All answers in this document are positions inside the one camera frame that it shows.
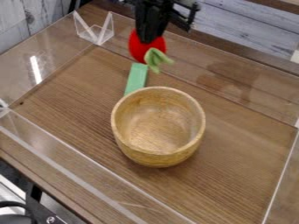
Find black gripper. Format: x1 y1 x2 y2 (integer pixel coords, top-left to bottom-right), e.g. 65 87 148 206
124 0 201 44

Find red plush fruit green stem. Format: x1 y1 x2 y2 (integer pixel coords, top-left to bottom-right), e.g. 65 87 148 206
127 28 175 74

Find green rectangular block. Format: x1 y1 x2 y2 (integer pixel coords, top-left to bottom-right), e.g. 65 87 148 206
124 63 148 95

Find wooden bowl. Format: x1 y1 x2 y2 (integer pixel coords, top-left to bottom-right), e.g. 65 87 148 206
111 87 207 167

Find clear acrylic tray walls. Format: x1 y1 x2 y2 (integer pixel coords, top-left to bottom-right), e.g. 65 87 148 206
0 8 299 224

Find black metal table bracket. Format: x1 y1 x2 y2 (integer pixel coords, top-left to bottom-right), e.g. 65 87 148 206
25 185 80 224

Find black cable bottom left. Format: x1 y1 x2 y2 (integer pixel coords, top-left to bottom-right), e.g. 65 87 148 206
0 201 36 224

